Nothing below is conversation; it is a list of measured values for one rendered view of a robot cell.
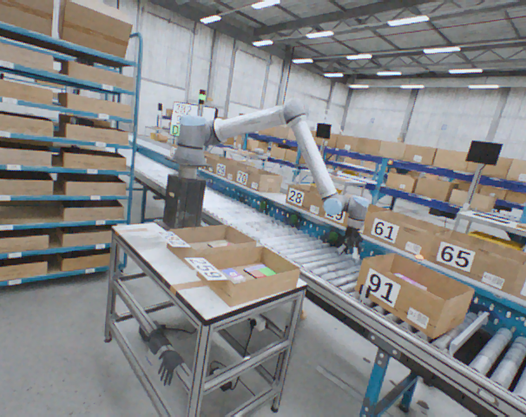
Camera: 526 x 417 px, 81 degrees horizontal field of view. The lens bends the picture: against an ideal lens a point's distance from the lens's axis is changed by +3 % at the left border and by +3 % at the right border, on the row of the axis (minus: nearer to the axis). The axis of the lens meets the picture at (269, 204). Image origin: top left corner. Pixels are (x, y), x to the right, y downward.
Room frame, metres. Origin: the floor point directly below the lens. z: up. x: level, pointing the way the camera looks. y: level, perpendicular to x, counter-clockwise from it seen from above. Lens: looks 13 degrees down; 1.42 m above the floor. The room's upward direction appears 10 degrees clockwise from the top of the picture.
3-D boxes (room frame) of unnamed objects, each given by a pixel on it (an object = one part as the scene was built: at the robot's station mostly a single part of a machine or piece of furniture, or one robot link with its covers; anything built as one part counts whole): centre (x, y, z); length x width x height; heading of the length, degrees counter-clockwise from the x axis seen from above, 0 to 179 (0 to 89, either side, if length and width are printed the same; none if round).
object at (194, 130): (1.85, 0.53, 1.36); 0.17 x 0.15 x 0.18; 161
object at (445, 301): (1.34, -0.73, 0.83); 0.39 x 0.29 x 0.17; 39
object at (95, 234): (2.33, 1.41, 0.39); 0.40 x 0.30 x 0.10; 134
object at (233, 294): (1.28, 0.04, 0.80); 0.38 x 0.28 x 0.10; 134
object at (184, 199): (1.85, 0.53, 0.91); 0.26 x 0.26 x 0.33; 46
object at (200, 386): (1.51, 0.31, 0.36); 1.00 x 0.58 x 0.72; 46
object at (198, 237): (1.52, 0.26, 0.80); 0.38 x 0.28 x 0.10; 135
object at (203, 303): (1.51, 0.31, 0.74); 1.00 x 0.58 x 0.03; 46
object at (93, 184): (2.34, 1.41, 0.79); 0.40 x 0.30 x 0.10; 135
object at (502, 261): (1.62, -1.17, 0.96); 0.39 x 0.29 x 0.17; 44
